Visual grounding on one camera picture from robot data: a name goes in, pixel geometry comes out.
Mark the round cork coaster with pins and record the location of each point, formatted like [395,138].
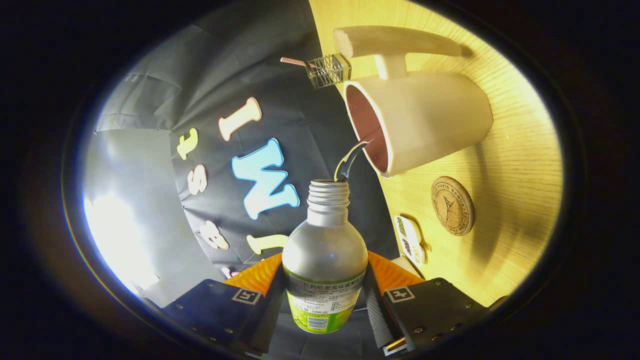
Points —
[452,206]

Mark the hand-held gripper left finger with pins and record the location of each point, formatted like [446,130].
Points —
[272,310]

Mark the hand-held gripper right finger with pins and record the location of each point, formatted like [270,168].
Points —
[375,315]

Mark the silver bottle green label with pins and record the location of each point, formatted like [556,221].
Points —
[324,250]

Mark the white divided dish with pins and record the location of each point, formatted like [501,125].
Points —
[407,240]

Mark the pale juice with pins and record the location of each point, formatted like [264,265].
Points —
[350,161]

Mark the wooden table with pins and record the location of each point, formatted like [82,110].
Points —
[520,165]

